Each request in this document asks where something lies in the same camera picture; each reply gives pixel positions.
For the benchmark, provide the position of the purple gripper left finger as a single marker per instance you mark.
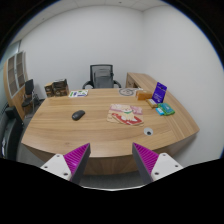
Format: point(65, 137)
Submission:
point(70, 166)

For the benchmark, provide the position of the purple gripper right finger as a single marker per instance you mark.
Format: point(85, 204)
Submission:
point(153, 166)

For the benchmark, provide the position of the black computer mouse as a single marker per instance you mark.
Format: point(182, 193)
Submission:
point(77, 115)

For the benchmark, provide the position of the wooden office desk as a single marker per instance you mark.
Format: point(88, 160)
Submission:
point(53, 131)

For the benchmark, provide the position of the green blue packet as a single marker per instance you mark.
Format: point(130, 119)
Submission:
point(164, 109)

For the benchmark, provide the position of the small yellow box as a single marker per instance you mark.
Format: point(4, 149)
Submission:
point(152, 103)

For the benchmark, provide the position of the brown cardboard box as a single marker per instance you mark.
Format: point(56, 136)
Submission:
point(143, 95)

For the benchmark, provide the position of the white green booklet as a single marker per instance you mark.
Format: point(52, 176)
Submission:
point(78, 93)

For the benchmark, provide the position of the dark storage boxes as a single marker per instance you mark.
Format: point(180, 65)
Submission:
point(57, 88)

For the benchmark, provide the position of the round patterned coaster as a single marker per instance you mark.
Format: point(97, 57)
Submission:
point(127, 91)

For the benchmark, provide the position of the wooden side cabinet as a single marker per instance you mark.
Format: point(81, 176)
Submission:
point(140, 80)

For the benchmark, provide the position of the black side chair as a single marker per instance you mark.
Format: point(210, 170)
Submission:
point(30, 97)

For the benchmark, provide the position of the black mesh office chair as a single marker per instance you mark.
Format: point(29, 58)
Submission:
point(101, 76)

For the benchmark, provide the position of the wooden bookshelf cabinet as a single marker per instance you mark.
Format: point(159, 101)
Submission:
point(14, 77)

